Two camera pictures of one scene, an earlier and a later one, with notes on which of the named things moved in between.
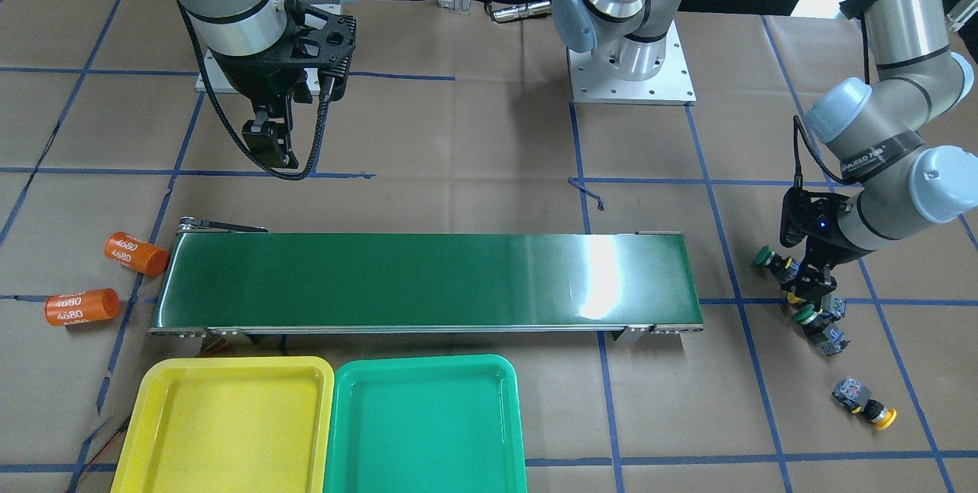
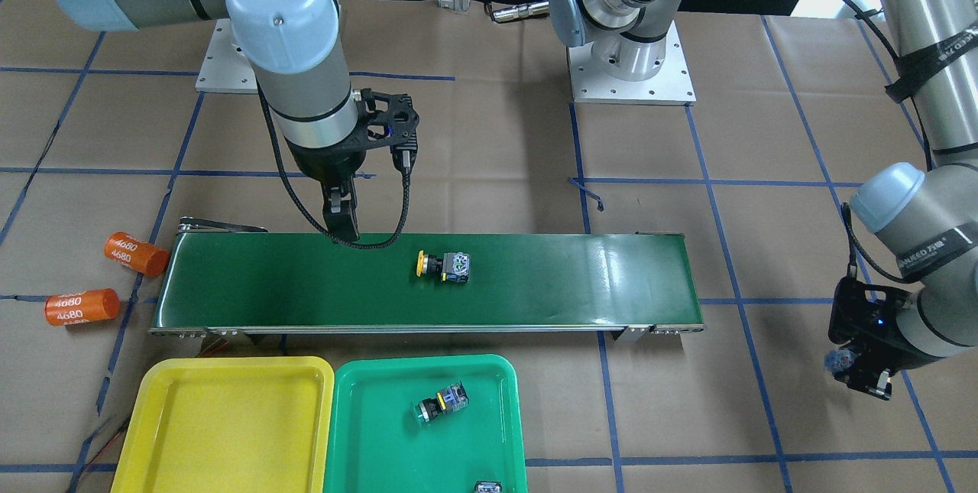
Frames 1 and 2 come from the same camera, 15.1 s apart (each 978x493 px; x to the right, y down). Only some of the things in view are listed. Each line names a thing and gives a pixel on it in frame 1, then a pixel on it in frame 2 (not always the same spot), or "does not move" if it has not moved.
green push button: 786,267 -> 451,399
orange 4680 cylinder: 81,306 does not move
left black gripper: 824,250 -> 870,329
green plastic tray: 435,424 does not move
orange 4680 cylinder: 127,249 does not move
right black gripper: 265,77 -> 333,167
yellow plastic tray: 244,424 does not move
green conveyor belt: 225,280 does not move
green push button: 815,325 -> 484,486
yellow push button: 856,398 -> 840,361
